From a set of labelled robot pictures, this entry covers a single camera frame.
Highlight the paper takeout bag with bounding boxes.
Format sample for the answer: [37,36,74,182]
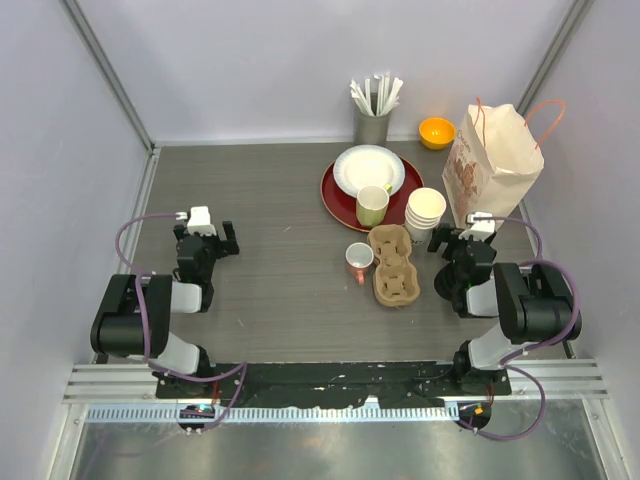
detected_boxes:
[442,100,566,228]

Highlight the orange bowl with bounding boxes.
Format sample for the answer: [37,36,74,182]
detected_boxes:
[418,117,456,150]

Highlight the red round tray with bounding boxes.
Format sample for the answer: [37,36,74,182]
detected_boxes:
[320,158,424,233]

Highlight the stack of white paper cups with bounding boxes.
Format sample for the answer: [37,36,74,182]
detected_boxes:
[404,187,447,244]

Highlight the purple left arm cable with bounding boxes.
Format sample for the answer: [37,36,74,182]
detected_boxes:
[115,212,249,459]

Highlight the aluminium frame rail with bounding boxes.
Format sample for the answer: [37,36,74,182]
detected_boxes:
[63,359,608,429]

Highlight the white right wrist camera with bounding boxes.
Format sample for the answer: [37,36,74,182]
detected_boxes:
[460,212,496,241]

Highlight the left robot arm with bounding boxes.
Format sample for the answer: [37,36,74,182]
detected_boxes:
[90,221,246,399]

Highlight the grey straw holder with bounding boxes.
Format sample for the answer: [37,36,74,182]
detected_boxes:
[353,109,391,147]

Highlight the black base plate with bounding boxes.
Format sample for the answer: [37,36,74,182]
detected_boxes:
[155,361,512,410]

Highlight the black cup lids stack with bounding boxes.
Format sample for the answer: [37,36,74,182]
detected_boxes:
[434,262,457,301]

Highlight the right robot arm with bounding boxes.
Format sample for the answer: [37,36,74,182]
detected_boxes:
[422,224,581,396]

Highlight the brown cardboard cup carrier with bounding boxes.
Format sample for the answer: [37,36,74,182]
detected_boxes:
[367,225,421,308]

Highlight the pink mug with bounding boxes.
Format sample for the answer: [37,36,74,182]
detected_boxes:
[345,242,374,285]

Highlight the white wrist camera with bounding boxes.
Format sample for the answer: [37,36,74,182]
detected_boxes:
[187,206,217,237]
[460,212,496,241]

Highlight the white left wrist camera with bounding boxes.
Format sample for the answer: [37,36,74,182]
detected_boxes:
[187,206,217,237]

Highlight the white wrapped straws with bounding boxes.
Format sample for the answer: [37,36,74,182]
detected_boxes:
[349,73,404,117]

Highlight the white paper plate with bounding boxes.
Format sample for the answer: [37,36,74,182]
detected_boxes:
[333,145,405,198]

